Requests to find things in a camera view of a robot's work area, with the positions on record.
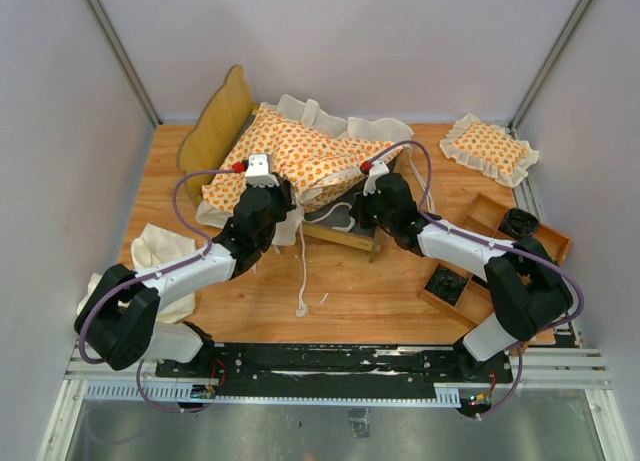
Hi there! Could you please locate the duck print bed cover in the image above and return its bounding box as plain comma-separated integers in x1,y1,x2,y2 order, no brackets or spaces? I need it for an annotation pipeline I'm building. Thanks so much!
192,95,441,320

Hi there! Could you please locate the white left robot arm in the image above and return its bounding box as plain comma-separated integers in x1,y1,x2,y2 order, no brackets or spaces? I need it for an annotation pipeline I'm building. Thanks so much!
74,183,294,377

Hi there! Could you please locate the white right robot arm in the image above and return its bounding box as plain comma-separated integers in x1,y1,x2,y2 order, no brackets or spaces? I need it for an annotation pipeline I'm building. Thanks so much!
351,171,574,381

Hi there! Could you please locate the dark rolled sock lower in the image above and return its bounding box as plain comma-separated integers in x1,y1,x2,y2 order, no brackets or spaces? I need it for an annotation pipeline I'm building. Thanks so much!
425,268,469,306

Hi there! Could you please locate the dark rolled sock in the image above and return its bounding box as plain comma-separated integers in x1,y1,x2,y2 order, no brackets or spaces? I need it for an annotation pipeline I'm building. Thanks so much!
498,208,540,240
425,268,469,306

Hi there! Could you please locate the duck print small pillow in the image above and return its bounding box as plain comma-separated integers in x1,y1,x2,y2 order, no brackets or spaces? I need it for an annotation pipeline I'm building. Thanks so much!
439,113,539,188

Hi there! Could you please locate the cream cloth pile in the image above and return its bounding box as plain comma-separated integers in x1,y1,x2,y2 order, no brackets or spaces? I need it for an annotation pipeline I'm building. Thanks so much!
77,223,201,327

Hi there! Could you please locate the wooden compartment organizer box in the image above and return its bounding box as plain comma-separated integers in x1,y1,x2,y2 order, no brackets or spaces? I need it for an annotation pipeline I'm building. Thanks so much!
418,215,573,341

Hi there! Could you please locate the dark rolled sock upper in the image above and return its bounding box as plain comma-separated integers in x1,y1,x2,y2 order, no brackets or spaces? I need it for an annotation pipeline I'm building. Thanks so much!
498,208,540,240

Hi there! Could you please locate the wooden pet bed frame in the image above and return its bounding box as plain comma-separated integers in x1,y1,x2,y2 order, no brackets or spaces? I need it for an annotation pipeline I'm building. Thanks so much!
177,65,413,264

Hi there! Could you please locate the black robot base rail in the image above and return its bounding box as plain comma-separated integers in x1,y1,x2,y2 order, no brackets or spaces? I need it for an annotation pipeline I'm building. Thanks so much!
70,341,611,407

